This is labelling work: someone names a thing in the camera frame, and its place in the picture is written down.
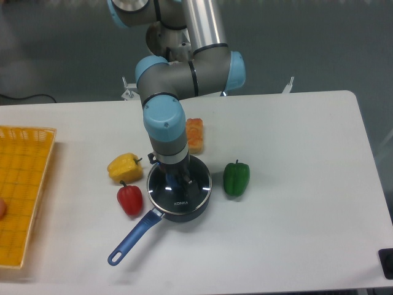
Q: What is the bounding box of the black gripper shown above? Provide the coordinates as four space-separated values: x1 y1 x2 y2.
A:
148 152 199 199

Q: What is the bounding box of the glass pot lid blue knob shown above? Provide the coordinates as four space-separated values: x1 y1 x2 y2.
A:
147 155 212 216

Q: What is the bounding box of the dark blue saucepan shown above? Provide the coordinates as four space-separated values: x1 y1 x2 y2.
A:
107 155 212 266

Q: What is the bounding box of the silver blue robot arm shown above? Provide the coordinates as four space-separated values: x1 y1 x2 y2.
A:
108 1 246 197

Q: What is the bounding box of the green bell pepper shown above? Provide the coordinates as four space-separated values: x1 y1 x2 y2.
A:
223 160 251 197

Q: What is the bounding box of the orange bread loaf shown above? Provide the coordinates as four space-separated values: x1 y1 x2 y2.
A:
185 118 204 154

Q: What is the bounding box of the red bell pepper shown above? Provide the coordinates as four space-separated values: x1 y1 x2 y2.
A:
117 180 143 216

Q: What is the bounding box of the yellow bell pepper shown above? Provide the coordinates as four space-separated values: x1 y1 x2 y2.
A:
107 153 143 183

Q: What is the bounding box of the yellow woven basket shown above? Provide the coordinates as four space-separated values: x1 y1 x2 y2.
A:
1 125 56 269

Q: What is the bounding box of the black device at table edge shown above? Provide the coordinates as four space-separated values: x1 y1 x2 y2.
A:
378 248 393 280

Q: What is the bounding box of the black floor cable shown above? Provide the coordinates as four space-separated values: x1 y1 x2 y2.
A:
0 93 57 103

